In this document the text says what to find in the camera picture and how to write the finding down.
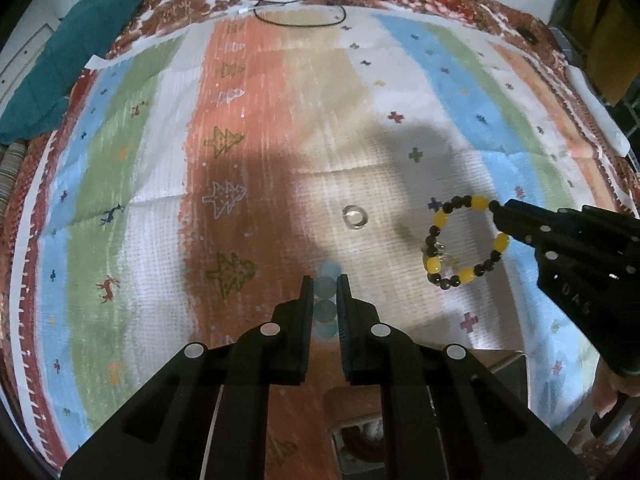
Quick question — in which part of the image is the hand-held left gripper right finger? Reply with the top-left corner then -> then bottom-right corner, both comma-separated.
336,274 -> 588,480

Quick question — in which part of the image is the clear glass ring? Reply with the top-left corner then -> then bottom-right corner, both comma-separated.
341,204 -> 369,231

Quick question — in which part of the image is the teal pillow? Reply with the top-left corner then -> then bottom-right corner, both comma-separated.
0,0 -> 161,146

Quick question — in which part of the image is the mustard brown coat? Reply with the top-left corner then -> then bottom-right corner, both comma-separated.
555,0 -> 640,106

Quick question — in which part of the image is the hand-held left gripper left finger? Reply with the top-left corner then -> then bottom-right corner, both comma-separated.
60,275 -> 315,480

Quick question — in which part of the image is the striped colourful mat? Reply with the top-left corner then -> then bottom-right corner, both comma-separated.
10,7 -> 636,480

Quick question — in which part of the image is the silver metal tin box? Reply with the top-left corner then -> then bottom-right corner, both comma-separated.
324,349 -> 530,480

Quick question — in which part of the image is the grey striped cushion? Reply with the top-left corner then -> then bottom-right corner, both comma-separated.
0,141 -> 28,201

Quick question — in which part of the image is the white headboard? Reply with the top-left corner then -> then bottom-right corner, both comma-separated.
0,20 -> 61,111

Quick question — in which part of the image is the person's right hand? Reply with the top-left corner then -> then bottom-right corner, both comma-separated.
591,355 -> 640,443

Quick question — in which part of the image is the yellow and black bead bracelet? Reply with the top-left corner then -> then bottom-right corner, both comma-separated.
424,195 -> 511,290

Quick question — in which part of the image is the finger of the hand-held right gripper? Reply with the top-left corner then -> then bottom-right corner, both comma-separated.
555,204 -> 640,242
491,198 -> 577,262

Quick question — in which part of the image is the light blue bead bracelet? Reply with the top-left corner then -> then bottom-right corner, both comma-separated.
312,260 -> 343,338

